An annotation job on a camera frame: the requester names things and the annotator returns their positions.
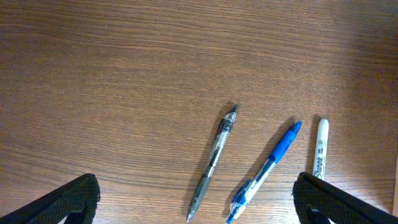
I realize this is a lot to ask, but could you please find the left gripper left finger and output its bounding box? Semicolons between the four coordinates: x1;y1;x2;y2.
1;174;100;224

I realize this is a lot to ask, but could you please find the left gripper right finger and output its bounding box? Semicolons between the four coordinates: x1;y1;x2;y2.
292;172;397;224

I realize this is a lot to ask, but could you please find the black sharpie marker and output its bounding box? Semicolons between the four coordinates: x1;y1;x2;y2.
312;119;329;180

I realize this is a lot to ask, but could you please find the blue gel pen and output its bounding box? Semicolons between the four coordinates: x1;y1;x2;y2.
226;121;302;223

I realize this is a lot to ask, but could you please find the black gel pen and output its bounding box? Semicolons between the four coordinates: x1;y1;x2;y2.
186;105;238;223

